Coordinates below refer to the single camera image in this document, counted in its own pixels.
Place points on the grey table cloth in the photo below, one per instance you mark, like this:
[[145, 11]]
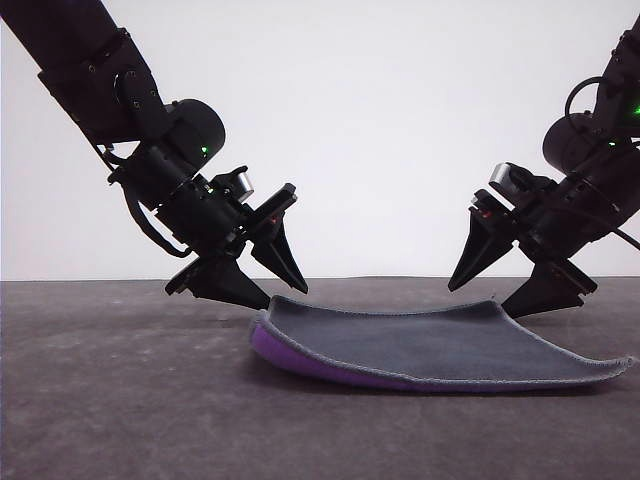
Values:
[[125, 400]]

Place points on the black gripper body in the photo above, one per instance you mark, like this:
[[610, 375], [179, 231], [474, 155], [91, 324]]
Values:
[[565, 220], [195, 210]]

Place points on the small silver camera box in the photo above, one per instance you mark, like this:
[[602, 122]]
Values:
[[242, 182], [505, 177]]

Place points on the purple towel with grey hem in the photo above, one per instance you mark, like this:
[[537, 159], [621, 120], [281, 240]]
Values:
[[400, 345]]

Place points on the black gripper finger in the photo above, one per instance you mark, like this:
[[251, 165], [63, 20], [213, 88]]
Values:
[[545, 290], [230, 285], [485, 250], [280, 255]]

